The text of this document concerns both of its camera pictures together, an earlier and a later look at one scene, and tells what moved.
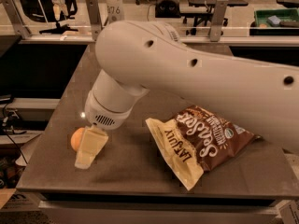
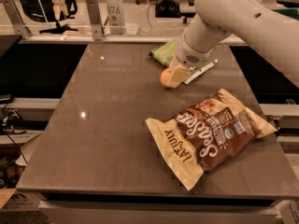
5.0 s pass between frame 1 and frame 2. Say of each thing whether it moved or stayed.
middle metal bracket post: stayed
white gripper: moved
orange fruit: moved
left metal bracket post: stayed
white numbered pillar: stayed
